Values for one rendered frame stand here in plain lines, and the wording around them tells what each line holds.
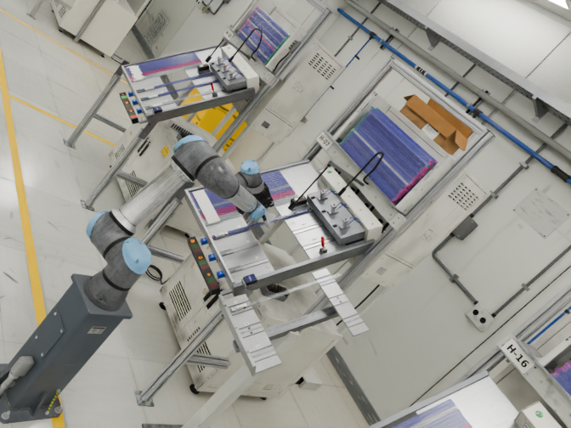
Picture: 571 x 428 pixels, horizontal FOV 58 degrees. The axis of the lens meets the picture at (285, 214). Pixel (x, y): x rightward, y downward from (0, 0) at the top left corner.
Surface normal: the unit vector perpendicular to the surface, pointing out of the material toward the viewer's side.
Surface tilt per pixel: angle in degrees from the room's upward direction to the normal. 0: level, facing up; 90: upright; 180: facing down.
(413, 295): 89
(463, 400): 45
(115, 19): 90
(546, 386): 90
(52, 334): 90
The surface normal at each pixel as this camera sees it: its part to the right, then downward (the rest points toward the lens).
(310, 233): 0.05, -0.74
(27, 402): 0.52, 0.67
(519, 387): -0.63, -0.31
